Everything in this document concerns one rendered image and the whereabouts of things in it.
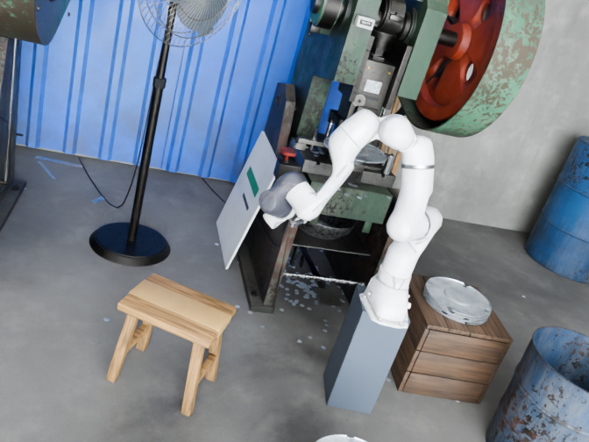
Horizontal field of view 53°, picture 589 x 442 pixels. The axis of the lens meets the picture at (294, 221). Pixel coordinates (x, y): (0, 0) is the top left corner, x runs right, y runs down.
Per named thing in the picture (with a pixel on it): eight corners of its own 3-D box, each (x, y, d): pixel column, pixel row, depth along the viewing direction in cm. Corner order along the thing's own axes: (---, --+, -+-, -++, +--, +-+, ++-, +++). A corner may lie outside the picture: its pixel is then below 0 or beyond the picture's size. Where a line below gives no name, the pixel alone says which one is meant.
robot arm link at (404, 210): (440, 167, 200) (411, 171, 186) (436, 239, 204) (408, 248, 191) (412, 165, 207) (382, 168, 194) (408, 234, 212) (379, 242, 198)
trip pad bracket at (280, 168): (289, 206, 254) (302, 165, 245) (268, 203, 251) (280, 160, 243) (287, 200, 259) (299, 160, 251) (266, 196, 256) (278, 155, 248)
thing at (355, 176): (372, 196, 255) (382, 167, 249) (343, 190, 251) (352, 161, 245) (355, 173, 276) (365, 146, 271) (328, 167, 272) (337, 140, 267)
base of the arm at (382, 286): (415, 332, 204) (429, 299, 198) (364, 321, 202) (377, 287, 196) (403, 297, 224) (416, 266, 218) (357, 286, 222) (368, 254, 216)
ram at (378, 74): (378, 131, 260) (401, 65, 248) (347, 124, 255) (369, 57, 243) (366, 118, 275) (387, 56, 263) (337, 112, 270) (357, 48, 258)
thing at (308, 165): (392, 188, 273) (396, 176, 270) (301, 172, 259) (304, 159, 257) (372, 163, 298) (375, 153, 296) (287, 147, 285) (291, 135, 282)
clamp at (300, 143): (327, 154, 271) (334, 134, 267) (293, 148, 266) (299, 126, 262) (323, 150, 276) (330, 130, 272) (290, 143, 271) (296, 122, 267)
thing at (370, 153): (332, 157, 246) (332, 155, 245) (317, 134, 271) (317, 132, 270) (394, 167, 253) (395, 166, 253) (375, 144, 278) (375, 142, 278)
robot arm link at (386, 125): (432, 166, 204) (435, 114, 201) (439, 171, 188) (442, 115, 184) (376, 165, 206) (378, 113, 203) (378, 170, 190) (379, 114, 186)
